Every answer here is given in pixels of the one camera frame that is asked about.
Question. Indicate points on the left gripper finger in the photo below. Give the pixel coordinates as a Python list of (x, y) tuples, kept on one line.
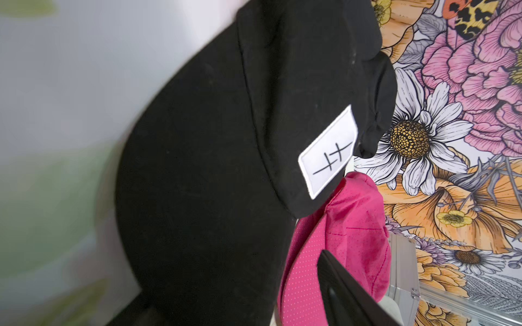
[(345, 301)]

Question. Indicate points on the pink cap back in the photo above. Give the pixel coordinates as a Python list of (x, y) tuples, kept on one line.
[(352, 226)]

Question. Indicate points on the black cap with white logo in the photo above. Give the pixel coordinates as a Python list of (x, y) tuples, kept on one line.
[(251, 135)]

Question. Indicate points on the silver first aid case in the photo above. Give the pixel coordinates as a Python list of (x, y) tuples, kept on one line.
[(404, 286)]

